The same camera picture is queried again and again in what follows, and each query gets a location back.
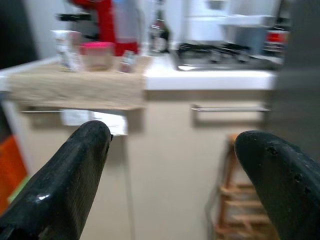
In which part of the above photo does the white kitchen appliance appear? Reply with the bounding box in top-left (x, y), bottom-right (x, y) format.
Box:
top-left (165, 0), bottom-right (276, 44)

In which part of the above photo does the clear container with pink lid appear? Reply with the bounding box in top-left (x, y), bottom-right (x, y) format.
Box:
top-left (79, 41), bottom-right (115, 72)

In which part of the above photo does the beige woven mat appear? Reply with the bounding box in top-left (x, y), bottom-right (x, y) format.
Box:
top-left (6, 55), bottom-right (147, 111)

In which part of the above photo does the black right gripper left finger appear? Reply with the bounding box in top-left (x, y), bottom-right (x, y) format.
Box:
top-left (0, 120), bottom-right (114, 240)

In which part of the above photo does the silver drawer handle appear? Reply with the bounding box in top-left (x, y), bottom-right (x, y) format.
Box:
top-left (20, 106), bottom-right (64, 114)
top-left (190, 103), bottom-right (271, 113)

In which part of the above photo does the white printed carton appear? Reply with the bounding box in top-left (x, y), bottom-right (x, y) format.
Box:
top-left (50, 29), bottom-right (84, 73)

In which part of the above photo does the wooden slatted rack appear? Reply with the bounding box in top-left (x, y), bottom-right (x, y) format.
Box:
top-left (214, 133), bottom-right (279, 240)

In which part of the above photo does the small printed packet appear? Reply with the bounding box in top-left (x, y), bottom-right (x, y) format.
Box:
top-left (119, 50), bottom-right (137, 74)

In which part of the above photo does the beige kitchen cabinet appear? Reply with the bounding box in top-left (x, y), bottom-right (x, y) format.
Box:
top-left (0, 54), bottom-right (279, 240)

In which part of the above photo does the red container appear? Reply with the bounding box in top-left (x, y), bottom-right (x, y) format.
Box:
top-left (265, 29), bottom-right (291, 45)

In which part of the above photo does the orange and green panel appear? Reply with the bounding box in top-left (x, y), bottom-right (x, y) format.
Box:
top-left (0, 136), bottom-right (29, 216)

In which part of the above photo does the steel gas stove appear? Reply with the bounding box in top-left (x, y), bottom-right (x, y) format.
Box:
top-left (171, 41), bottom-right (284, 72)

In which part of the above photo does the dark glass bottle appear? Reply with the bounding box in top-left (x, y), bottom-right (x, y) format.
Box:
top-left (149, 9), bottom-right (171, 54)

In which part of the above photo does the grey metal pot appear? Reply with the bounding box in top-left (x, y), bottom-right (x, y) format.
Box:
top-left (233, 24), bottom-right (267, 55)

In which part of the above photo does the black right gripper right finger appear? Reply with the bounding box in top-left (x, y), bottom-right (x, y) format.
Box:
top-left (234, 129), bottom-right (320, 240)

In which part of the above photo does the black tall panel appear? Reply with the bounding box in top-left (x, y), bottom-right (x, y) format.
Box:
top-left (0, 0), bottom-right (39, 70)

